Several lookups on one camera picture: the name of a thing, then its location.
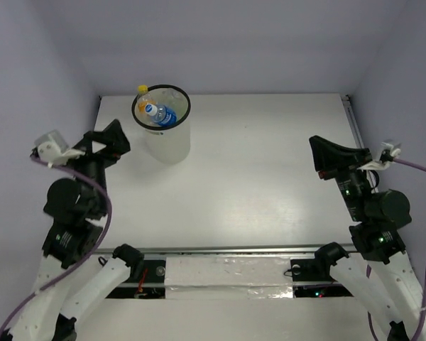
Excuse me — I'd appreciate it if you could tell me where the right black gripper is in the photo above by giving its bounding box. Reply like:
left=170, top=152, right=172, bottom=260
left=307, top=133, right=370, bottom=219

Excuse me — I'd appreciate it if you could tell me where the clear bottle yellow cap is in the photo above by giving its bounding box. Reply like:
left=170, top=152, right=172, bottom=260
left=136, top=85, right=155, bottom=119

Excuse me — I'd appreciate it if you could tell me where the clear bottle blue label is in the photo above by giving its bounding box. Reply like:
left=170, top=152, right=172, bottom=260
left=144, top=104, right=177, bottom=127

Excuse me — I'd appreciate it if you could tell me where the clear bottle lemon label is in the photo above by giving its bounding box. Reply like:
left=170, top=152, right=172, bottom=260
left=163, top=88, right=184, bottom=112

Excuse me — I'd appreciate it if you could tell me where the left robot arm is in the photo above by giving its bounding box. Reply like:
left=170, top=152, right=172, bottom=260
left=0, top=119, right=144, bottom=340

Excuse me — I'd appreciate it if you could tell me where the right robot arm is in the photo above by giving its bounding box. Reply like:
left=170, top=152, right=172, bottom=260
left=309, top=136, right=426, bottom=340

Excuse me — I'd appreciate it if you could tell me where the white bin black rim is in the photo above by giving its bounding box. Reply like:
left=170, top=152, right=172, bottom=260
left=131, top=85, right=191, bottom=164

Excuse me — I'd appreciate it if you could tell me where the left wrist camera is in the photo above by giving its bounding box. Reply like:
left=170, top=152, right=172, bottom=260
left=33, top=130, right=85, bottom=166

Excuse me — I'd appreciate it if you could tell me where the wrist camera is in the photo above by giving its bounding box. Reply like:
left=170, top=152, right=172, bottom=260
left=360, top=140, right=402, bottom=171
left=33, top=130, right=85, bottom=166

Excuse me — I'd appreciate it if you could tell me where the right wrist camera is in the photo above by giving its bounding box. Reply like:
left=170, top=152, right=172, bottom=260
left=360, top=140, right=402, bottom=171

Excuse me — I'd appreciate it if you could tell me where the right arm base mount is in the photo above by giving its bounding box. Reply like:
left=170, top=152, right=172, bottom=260
left=283, top=259, right=353, bottom=298

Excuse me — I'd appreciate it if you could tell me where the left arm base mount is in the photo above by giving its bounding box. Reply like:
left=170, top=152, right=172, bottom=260
left=107, top=259, right=166, bottom=299

